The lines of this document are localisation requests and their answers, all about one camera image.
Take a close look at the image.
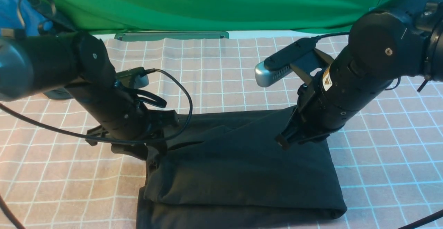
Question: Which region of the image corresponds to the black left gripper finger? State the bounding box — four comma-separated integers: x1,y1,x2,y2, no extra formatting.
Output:
145,142,168,169
152,109,179,129

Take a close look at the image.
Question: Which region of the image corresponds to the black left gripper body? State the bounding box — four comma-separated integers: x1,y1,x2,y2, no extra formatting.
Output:
86,109,166,160

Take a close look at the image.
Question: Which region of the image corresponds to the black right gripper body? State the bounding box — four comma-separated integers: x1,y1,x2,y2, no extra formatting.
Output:
282,84,343,144

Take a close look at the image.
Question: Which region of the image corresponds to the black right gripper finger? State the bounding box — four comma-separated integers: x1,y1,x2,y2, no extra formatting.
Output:
275,134,291,150

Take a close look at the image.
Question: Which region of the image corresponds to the dark gray long-sleeved shirt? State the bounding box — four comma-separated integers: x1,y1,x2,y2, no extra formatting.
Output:
136,107,347,229

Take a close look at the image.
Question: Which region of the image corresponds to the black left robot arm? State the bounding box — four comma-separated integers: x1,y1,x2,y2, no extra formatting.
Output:
1,32,189,169

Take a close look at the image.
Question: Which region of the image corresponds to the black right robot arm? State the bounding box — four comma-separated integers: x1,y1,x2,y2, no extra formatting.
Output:
265,0,442,149

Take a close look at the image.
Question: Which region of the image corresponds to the pink grid tablecloth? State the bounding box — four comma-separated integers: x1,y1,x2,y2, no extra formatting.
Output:
0,35,443,229

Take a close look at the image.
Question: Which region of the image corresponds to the dark gray crumpled garment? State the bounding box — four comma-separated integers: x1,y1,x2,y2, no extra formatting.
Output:
43,88,73,100

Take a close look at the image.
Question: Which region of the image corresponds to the green backdrop cloth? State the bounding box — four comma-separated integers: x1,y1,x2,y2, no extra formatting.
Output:
54,0,388,33

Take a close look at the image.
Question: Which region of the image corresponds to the blue garment in pile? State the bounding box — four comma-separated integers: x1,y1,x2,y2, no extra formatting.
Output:
0,0,46,36

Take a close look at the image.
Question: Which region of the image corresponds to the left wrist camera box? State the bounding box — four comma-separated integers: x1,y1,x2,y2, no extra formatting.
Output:
116,67,150,89

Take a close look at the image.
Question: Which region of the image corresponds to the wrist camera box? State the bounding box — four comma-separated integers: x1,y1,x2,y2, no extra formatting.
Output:
116,67,150,89
254,37,334,88

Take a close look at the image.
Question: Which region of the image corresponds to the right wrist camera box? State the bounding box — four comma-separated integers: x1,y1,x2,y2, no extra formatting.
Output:
254,37,334,88

